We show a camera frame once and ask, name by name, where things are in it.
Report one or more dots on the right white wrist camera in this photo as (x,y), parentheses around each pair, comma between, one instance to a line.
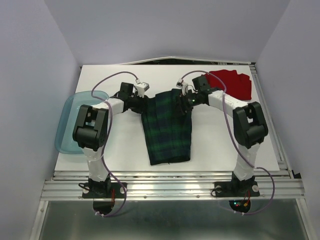
(183,86)

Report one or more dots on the aluminium mounting rail frame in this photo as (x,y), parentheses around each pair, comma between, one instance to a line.
(173,201)

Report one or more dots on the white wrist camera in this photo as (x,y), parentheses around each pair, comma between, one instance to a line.
(183,86)
(141,87)

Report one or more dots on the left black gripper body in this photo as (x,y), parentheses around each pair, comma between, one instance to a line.
(137,104)

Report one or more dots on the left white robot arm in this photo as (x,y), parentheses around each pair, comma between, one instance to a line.
(92,129)

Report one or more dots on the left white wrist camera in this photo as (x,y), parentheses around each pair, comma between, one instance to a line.
(141,87)

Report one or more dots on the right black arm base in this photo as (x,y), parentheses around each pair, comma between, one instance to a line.
(241,192)

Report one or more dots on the blue transparent plastic bin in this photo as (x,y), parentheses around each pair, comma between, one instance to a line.
(64,142)

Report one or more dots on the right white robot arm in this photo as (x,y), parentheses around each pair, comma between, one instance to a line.
(247,132)

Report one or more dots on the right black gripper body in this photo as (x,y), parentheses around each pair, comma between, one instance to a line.
(189,101)

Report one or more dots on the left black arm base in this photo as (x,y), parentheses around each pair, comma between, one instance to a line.
(104,197)

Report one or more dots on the folded red skirt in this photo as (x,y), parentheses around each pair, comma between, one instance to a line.
(238,85)

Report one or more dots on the green plaid skirt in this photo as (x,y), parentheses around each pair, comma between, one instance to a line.
(168,137)

